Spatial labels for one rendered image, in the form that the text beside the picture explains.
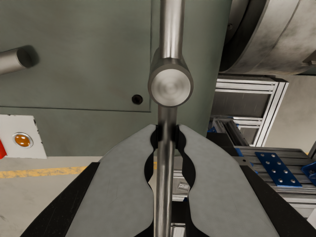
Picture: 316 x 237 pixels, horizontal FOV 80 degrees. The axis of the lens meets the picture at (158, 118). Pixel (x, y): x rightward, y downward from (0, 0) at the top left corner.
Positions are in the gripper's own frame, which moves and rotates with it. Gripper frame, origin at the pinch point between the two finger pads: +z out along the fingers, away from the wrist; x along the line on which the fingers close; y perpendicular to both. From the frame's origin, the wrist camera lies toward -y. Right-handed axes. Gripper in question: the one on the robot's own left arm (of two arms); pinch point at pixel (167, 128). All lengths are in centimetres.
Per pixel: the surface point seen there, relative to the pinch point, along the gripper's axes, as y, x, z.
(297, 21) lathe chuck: -5.9, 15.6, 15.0
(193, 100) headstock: 3.4, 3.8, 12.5
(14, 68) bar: -1.0, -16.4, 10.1
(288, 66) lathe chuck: 0.4, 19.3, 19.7
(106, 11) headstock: -6.6, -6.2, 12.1
